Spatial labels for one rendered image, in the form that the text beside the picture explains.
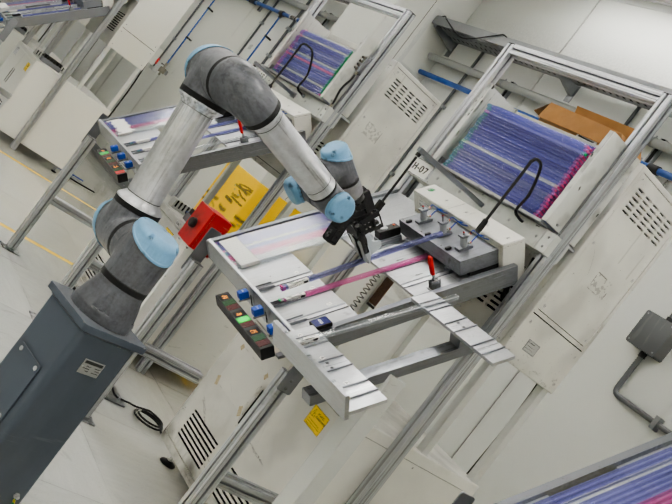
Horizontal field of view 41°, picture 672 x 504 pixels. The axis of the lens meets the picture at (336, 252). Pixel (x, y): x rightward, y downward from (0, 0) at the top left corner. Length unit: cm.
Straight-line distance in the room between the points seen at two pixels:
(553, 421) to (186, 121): 264
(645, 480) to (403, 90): 244
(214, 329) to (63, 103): 325
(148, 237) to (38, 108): 491
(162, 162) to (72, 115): 487
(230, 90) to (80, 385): 71
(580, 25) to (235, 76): 380
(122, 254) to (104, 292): 9
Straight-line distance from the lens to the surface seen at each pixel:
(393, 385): 224
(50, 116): 690
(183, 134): 207
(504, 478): 428
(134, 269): 198
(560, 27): 565
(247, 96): 196
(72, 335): 198
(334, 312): 249
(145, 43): 694
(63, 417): 209
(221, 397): 306
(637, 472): 201
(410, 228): 280
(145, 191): 209
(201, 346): 404
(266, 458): 277
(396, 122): 404
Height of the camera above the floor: 105
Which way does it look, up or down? 2 degrees down
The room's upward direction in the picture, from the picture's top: 37 degrees clockwise
